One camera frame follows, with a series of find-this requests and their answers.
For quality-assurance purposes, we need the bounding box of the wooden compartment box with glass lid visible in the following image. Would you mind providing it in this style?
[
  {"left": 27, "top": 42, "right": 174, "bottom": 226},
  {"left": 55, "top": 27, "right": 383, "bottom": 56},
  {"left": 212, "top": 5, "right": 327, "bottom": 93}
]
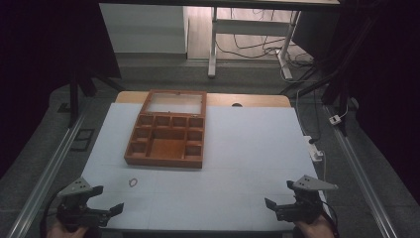
[{"left": 124, "top": 88, "right": 208, "bottom": 170}]

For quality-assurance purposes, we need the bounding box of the white power strip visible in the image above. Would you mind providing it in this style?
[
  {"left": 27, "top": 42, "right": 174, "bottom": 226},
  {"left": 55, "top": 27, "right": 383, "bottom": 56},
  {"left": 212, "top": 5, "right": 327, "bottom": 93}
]
[{"left": 302, "top": 135, "right": 324, "bottom": 163}]

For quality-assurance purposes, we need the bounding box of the white cabinet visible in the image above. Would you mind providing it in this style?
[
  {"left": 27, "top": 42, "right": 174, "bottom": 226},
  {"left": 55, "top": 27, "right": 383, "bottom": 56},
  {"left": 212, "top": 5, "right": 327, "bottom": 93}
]
[{"left": 98, "top": 3, "right": 190, "bottom": 55}]

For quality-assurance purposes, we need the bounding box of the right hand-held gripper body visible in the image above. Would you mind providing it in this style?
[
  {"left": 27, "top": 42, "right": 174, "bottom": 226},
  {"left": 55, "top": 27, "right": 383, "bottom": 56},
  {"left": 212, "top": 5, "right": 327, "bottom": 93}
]
[{"left": 275, "top": 175, "right": 339, "bottom": 225}]

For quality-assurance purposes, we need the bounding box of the person's left hand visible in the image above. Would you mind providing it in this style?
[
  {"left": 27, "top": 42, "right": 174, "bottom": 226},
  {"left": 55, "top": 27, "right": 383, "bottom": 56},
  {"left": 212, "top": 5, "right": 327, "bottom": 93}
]
[{"left": 46, "top": 219, "right": 89, "bottom": 238}]

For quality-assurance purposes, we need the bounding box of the dark curtain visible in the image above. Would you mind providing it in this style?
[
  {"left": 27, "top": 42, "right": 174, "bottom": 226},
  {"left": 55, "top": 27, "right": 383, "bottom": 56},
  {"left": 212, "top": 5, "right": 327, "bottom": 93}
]
[
  {"left": 340, "top": 0, "right": 420, "bottom": 206},
  {"left": 0, "top": 0, "right": 122, "bottom": 181}
]

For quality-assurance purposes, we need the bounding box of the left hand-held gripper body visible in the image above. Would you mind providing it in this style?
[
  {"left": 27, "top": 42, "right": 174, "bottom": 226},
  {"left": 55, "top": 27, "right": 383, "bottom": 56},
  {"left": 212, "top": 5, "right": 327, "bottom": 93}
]
[{"left": 54, "top": 177, "right": 112, "bottom": 233}]

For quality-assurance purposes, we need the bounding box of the person's right hand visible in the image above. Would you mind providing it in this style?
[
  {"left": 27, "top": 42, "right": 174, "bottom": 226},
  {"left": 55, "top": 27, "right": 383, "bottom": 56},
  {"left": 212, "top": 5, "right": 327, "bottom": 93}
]
[{"left": 292, "top": 213, "right": 336, "bottom": 238}]

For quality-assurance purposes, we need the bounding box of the tangle of black floor cables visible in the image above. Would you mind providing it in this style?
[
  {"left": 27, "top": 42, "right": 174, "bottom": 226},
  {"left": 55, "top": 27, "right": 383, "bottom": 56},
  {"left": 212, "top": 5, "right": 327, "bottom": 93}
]
[{"left": 215, "top": 9, "right": 315, "bottom": 68}]

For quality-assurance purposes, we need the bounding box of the white table mat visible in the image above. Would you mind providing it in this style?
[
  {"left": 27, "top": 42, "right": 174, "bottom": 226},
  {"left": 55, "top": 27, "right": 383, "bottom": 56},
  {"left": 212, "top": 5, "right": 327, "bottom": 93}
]
[{"left": 80, "top": 102, "right": 328, "bottom": 232}]

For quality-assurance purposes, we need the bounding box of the metal floor rail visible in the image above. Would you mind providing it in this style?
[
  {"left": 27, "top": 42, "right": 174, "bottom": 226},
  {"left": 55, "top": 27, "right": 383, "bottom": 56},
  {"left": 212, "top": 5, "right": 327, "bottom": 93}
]
[
  {"left": 5, "top": 107, "right": 89, "bottom": 238},
  {"left": 324, "top": 104, "right": 399, "bottom": 238}
]

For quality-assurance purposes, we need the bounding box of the black metal stand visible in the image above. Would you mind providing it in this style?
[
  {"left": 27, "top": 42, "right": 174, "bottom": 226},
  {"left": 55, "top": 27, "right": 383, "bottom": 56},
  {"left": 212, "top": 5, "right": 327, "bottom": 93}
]
[
  {"left": 66, "top": 67, "right": 127, "bottom": 129},
  {"left": 279, "top": 9, "right": 384, "bottom": 137}
]

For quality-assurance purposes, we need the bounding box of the black rectangular floor frame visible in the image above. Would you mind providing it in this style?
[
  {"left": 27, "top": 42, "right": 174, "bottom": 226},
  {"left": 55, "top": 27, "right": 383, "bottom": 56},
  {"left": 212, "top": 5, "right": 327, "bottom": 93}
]
[{"left": 69, "top": 128, "right": 96, "bottom": 153}]

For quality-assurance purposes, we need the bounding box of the white desk frame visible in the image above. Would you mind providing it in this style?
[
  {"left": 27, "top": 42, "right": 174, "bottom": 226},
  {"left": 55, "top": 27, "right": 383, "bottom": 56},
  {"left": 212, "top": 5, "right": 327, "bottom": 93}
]
[{"left": 207, "top": 6, "right": 302, "bottom": 80}]

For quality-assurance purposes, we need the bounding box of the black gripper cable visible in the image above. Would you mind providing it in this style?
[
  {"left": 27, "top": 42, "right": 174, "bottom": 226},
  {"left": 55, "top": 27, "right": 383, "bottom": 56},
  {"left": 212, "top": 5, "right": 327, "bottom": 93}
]
[
  {"left": 320, "top": 208, "right": 341, "bottom": 238},
  {"left": 39, "top": 194, "right": 63, "bottom": 238}
]

